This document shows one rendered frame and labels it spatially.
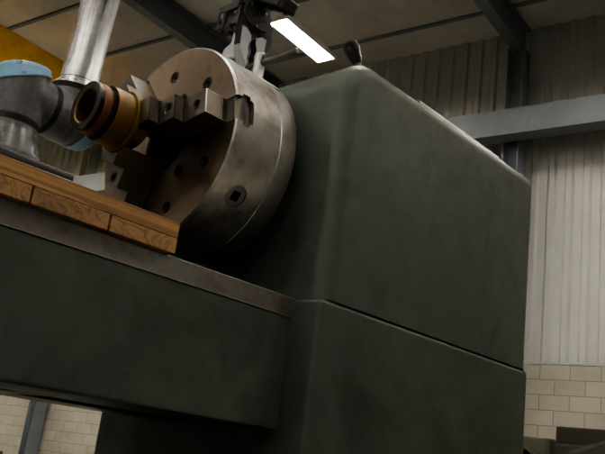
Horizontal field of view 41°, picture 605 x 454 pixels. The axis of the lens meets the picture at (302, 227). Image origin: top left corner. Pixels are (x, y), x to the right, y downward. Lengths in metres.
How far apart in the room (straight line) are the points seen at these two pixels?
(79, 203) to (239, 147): 0.29
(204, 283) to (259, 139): 0.24
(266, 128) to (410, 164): 0.28
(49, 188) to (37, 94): 0.92
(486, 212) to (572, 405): 9.82
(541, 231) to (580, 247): 0.61
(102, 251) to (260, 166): 0.31
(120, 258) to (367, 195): 0.43
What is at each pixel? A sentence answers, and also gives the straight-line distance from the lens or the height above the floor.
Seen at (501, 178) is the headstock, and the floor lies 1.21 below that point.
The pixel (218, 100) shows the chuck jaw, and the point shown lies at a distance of 1.17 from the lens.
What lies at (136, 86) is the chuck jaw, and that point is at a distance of 1.31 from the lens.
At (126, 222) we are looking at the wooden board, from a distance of 0.97.
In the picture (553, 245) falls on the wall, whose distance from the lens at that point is 11.89.
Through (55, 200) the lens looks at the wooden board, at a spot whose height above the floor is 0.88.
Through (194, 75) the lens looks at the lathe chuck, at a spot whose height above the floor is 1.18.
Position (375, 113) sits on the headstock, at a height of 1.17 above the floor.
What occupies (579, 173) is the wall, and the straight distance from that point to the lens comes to 12.16.
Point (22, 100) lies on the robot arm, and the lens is 1.81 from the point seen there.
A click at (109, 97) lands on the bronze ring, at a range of 1.17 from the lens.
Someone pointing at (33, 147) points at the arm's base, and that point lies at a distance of 1.80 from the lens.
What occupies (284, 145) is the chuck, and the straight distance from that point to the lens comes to 1.21.
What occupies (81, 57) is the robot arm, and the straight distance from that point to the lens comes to 1.96.
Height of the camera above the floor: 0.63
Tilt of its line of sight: 17 degrees up
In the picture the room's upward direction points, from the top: 7 degrees clockwise
